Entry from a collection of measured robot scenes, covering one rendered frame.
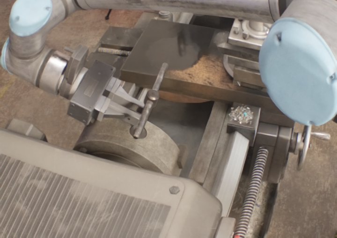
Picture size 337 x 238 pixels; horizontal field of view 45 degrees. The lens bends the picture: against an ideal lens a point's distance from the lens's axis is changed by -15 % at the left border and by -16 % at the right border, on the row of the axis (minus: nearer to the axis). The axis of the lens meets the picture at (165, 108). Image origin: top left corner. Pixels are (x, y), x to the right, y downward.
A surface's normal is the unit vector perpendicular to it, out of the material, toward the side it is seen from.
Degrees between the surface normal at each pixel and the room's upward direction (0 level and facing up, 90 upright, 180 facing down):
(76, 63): 69
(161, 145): 46
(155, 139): 37
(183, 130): 12
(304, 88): 89
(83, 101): 22
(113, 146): 90
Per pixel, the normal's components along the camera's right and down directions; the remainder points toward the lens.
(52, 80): -0.10, 0.31
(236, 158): 0.52, -0.46
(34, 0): 0.23, -0.45
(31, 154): -0.04, -0.70
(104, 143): -0.30, 0.69
